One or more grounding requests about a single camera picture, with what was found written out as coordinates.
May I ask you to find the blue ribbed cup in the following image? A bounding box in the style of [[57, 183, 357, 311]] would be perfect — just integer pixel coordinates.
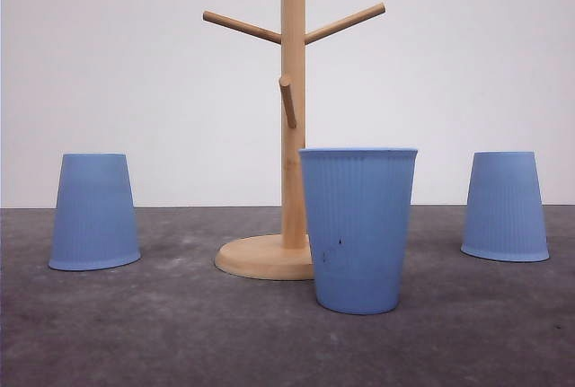
[[298, 147, 418, 315], [49, 154, 141, 271], [460, 151, 550, 262]]

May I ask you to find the wooden cup tree stand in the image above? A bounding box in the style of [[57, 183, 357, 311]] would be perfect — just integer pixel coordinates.
[[202, 0, 385, 280]]

